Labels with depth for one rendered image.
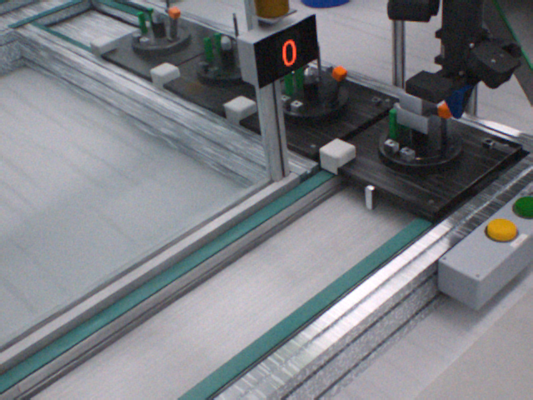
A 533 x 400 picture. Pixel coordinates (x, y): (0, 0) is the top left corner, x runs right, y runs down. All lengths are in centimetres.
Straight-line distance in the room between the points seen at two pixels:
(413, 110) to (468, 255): 27
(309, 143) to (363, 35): 69
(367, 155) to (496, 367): 42
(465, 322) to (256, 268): 32
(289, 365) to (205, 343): 15
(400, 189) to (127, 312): 46
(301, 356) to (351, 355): 9
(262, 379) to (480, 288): 33
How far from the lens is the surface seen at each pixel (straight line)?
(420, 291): 110
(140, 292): 112
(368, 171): 126
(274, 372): 97
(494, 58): 112
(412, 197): 119
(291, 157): 132
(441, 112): 122
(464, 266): 109
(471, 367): 110
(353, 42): 194
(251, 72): 110
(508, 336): 114
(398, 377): 108
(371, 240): 120
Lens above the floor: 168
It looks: 36 degrees down
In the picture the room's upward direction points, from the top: 8 degrees counter-clockwise
